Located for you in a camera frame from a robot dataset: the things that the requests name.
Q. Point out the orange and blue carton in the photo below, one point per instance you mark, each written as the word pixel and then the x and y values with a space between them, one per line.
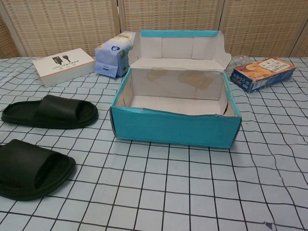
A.
pixel 262 72

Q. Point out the blue tissue pack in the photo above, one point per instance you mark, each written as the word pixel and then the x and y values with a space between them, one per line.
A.
pixel 108 60

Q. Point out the blue checked tablecloth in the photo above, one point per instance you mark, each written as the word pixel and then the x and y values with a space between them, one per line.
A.
pixel 168 187

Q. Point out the black slipper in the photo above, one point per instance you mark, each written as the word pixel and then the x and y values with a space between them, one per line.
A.
pixel 21 168
pixel 55 107

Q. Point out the teal cardboard shoe box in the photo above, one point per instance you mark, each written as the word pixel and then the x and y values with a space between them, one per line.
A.
pixel 173 127

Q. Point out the woven folding screen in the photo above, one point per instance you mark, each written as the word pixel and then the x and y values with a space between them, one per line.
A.
pixel 67 24

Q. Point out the clear plastic bottle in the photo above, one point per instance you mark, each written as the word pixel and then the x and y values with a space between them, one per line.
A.
pixel 237 61

